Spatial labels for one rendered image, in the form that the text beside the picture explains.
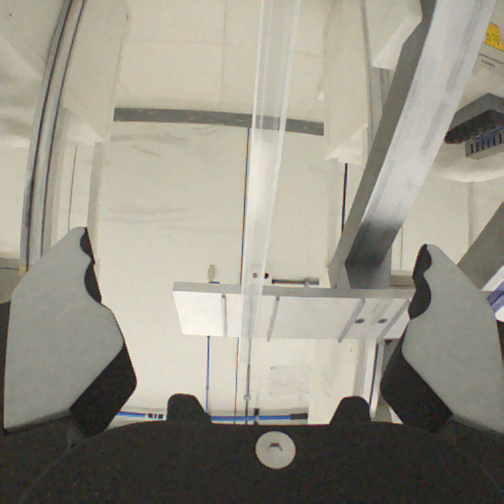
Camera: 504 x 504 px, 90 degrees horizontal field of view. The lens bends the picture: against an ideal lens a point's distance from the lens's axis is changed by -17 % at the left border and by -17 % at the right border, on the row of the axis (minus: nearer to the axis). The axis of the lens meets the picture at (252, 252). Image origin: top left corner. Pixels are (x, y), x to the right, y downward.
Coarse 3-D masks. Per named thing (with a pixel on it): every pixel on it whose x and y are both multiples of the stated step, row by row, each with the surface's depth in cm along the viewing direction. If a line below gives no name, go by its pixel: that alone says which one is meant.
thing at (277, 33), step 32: (288, 0) 8; (288, 32) 9; (256, 64) 10; (288, 64) 10; (256, 96) 11; (288, 96) 11; (256, 128) 12; (256, 160) 13; (256, 192) 14; (256, 224) 16; (256, 256) 18; (256, 288) 20; (256, 320) 23
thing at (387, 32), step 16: (368, 0) 19; (384, 0) 16; (400, 0) 14; (416, 0) 14; (368, 16) 19; (384, 16) 17; (400, 16) 15; (416, 16) 14; (384, 32) 17; (400, 32) 15; (384, 48) 17; (400, 48) 17; (384, 64) 19
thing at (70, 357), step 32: (64, 256) 9; (32, 288) 7; (64, 288) 7; (96, 288) 9; (32, 320) 6; (64, 320) 6; (96, 320) 6; (32, 352) 5; (64, 352) 6; (96, 352) 6; (128, 352) 6; (32, 384) 5; (64, 384) 5; (96, 384) 5; (128, 384) 6; (32, 416) 4; (64, 416) 5; (96, 416) 5
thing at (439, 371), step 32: (416, 288) 11; (448, 288) 8; (416, 320) 7; (448, 320) 7; (480, 320) 7; (416, 352) 6; (448, 352) 6; (480, 352) 6; (384, 384) 7; (416, 384) 6; (448, 384) 5; (480, 384) 5; (416, 416) 6; (448, 416) 5; (480, 416) 5
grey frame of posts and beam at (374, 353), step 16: (368, 32) 60; (368, 48) 60; (368, 80) 61; (384, 80) 59; (368, 96) 62; (384, 96) 59; (368, 112) 62; (368, 128) 62; (368, 144) 63; (368, 352) 59; (368, 368) 59; (368, 384) 59; (368, 400) 59; (384, 416) 59
